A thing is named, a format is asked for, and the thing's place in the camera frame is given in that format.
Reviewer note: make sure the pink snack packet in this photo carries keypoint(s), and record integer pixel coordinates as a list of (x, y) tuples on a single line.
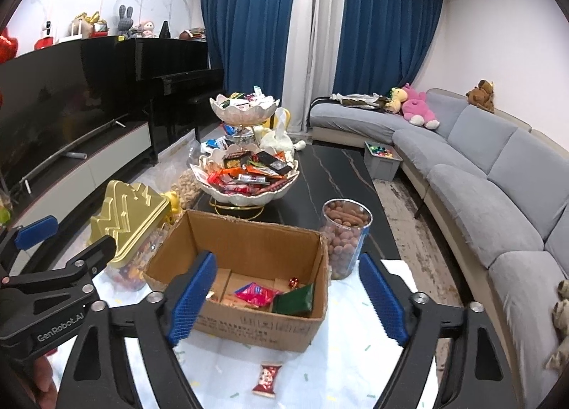
[(255, 294)]

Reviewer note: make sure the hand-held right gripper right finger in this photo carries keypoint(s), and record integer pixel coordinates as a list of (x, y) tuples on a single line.
[(382, 302)]

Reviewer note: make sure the red snack packet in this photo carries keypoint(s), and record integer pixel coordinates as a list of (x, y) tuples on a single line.
[(268, 378)]

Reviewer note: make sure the grey and black TV cabinet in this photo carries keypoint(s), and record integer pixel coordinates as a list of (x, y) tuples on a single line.
[(106, 155)]

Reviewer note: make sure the gold-lidded clear candy container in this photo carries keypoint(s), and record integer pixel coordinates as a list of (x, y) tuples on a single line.
[(129, 213)]

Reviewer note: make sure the small red box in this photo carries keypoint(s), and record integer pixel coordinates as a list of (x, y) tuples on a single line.
[(101, 29)]

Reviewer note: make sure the stack of books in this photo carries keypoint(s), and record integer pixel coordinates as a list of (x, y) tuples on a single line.
[(193, 34)]

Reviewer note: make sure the small yellow toy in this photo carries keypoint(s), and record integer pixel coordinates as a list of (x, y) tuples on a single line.
[(172, 202)]

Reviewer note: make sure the small pink plush doll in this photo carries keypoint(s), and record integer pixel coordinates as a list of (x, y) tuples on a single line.
[(144, 29)]

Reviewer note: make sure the white robot toy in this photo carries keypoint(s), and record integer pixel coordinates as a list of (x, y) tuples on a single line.
[(46, 33)]

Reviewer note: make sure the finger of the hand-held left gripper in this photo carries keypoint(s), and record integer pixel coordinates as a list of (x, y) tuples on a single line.
[(84, 266), (38, 231)]

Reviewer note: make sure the white sheer curtain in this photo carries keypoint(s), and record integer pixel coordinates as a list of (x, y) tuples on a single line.
[(318, 35)]

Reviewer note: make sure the red heart balloon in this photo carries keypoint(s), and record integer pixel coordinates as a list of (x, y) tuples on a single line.
[(6, 46)]

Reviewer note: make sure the yellow chair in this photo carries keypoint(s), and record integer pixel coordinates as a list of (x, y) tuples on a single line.
[(286, 118)]

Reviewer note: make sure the black marble coffee table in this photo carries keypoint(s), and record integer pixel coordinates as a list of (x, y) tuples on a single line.
[(338, 173)]

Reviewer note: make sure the scattered loose snack packets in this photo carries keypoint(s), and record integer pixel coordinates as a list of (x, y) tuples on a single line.
[(215, 142)]

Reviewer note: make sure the patterned grey rug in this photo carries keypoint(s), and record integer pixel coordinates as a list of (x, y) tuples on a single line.
[(418, 231)]

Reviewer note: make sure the brown plush bear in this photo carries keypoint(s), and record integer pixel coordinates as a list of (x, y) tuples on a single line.
[(481, 95)]

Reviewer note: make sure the grey sectional sofa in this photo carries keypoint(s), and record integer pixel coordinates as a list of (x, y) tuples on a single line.
[(489, 195)]

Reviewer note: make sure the grey remote control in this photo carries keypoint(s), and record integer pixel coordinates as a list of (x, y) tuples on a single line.
[(76, 155)]

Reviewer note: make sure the white two-tier lotus bowl stand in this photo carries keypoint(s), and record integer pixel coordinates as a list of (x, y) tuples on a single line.
[(244, 114)]

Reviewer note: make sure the pink plush toy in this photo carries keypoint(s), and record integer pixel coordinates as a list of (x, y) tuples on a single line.
[(418, 106)]

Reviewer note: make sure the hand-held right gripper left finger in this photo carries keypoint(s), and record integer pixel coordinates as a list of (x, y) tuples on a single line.
[(191, 298)]

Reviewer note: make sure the dark green biscuit packet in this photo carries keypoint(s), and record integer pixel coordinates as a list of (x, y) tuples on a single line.
[(293, 301)]

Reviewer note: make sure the clear plastic nut jar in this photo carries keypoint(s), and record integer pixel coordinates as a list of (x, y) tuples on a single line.
[(344, 240)]

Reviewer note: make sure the black television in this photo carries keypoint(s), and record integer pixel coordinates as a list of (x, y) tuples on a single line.
[(66, 93)]

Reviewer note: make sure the grey storage bin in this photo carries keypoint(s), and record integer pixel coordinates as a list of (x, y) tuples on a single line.
[(382, 164)]

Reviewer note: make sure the paper clutter on tray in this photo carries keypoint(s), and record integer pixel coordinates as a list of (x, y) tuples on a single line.
[(358, 100)]

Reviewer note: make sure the black metronome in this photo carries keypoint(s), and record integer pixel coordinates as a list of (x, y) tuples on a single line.
[(165, 31)]

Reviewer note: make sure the brown cardboard box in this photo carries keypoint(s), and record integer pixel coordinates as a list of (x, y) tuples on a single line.
[(249, 329)]

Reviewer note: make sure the white swan plush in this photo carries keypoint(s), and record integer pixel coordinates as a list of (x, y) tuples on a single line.
[(278, 140)]

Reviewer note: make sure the small heap of bowl snacks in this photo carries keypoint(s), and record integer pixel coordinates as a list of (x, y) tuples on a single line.
[(240, 102)]

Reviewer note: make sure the red and gold candy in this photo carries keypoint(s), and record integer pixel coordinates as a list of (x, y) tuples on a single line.
[(293, 283)]

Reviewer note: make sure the clear bag of peanuts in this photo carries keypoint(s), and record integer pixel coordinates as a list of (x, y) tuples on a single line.
[(189, 189)]

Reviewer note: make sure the blue curtain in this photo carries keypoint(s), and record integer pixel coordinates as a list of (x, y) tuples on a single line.
[(386, 26), (249, 22)]

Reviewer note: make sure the tan plush toy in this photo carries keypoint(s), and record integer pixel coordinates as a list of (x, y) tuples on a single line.
[(561, 324)]

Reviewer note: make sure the yellow plush toy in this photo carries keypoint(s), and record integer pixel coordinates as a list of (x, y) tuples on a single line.
[(395, 100)]

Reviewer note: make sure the person's left hand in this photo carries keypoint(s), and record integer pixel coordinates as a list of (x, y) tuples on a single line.
[(42, 382)]

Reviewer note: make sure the gold and white bag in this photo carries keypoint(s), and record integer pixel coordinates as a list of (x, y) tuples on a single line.
[(82, 26)]

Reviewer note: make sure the light blue confetti tablecloth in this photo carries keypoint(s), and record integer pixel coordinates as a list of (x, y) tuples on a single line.
[(338, 373)]

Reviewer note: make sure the black piano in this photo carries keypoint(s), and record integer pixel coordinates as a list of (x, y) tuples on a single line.
[(169, 58)]

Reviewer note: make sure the grey rabbit plush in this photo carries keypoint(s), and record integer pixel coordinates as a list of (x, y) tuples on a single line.
[(124, 22)]

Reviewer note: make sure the large pile of bowl snacks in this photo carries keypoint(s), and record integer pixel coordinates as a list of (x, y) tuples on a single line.
[(249, 173)]

